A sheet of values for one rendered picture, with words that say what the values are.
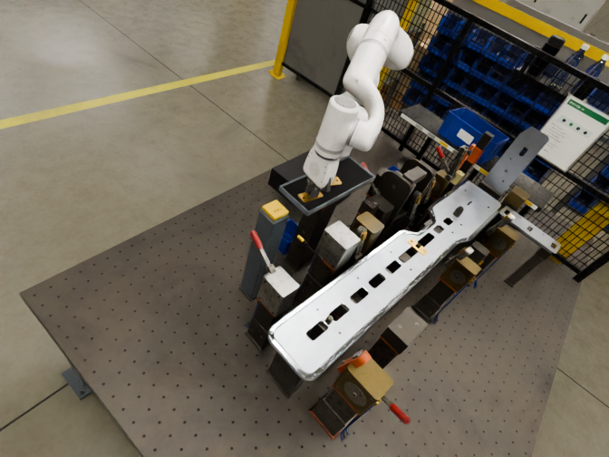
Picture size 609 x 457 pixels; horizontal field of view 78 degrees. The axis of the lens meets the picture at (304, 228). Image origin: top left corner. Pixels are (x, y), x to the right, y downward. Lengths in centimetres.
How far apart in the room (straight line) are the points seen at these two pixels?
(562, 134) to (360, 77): 137
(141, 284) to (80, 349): 28
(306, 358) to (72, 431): 126
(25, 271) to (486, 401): 230
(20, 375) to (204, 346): 105
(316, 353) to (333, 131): 61
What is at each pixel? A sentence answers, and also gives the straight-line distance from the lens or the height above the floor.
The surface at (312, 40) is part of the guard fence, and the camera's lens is 426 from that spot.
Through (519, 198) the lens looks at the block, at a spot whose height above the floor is 105.
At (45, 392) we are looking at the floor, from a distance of 215.
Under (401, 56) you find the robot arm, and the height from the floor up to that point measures 154.
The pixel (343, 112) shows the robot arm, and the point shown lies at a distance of 101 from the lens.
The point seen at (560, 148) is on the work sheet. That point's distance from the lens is 228.
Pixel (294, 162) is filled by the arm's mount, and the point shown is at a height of 80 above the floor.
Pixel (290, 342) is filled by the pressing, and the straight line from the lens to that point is 108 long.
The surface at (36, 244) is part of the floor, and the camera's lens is 261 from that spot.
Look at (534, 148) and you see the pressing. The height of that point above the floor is 127.
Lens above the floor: 195
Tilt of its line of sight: 45 degrees down
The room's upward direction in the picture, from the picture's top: 21 degrees clockwise
